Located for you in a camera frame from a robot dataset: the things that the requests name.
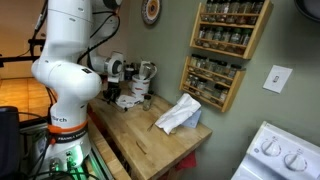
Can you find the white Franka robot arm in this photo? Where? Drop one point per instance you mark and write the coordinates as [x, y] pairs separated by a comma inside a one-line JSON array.
[[66, 76]]

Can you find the black monitor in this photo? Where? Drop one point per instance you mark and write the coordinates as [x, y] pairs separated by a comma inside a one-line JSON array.
[[8, 140]]

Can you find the small glass jar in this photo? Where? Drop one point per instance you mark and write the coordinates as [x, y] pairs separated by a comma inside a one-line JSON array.
[[147, 104]]

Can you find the black camera stand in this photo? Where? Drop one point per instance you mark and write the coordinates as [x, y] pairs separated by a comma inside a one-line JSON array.
[[20, 59]]

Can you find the hanging dark pan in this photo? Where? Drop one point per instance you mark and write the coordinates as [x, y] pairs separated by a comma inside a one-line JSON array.
[[310, 8]]

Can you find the wooden spice rack small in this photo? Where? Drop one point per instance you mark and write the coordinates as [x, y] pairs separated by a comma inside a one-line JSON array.
[[213, 81]]

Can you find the pale blue paper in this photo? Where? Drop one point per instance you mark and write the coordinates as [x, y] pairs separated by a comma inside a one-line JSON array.
[[195, 120]]

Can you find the white stove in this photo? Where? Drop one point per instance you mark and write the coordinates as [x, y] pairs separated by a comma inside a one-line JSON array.
[[280, 156]]

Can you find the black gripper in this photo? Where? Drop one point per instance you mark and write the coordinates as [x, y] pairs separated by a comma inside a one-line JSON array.
[[114, 88]]

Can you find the round decorative wall plate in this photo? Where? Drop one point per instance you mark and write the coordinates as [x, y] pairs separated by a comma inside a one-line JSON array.
[[150, 10]]

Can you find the red cloth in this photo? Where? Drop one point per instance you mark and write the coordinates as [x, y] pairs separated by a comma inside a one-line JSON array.
[[186, 161]]

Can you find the small white towel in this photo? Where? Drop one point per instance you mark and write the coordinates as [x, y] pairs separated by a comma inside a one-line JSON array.
[[128, 100]]

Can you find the metal tongs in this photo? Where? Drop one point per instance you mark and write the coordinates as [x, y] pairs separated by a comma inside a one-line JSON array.
[[150, 70]]

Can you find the white utensil crock red fish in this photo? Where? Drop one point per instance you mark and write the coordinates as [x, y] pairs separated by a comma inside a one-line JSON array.
[[140, 86]]

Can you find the wooden spice rack large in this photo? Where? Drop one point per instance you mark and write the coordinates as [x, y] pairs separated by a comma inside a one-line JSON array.
[[233, 30]]

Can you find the white light switch plate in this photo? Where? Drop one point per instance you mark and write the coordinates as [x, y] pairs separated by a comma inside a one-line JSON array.
[[277, 79]]

